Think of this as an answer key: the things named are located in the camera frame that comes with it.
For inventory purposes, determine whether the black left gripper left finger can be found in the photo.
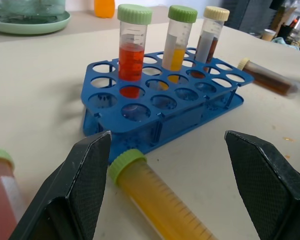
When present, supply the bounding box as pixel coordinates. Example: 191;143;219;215
9;130;113;240

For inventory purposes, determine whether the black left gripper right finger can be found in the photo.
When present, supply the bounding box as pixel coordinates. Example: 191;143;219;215
223;129;300;240

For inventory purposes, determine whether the blue tube rack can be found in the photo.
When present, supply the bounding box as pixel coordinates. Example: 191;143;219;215
81;47;255;154

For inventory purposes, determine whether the white paper cup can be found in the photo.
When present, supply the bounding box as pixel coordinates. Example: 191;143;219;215
261;28;280;42

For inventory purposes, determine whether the dark office chair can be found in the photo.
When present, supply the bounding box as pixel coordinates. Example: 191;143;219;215
221;0;282;35

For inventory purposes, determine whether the mint green plate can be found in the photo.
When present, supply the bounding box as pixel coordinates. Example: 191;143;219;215
0;9;72;35

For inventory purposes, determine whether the orange plastic bottle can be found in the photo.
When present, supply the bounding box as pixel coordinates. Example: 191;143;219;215
93;0;116;18

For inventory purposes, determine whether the clear glass container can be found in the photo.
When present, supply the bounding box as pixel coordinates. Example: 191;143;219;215
0;0;66;19

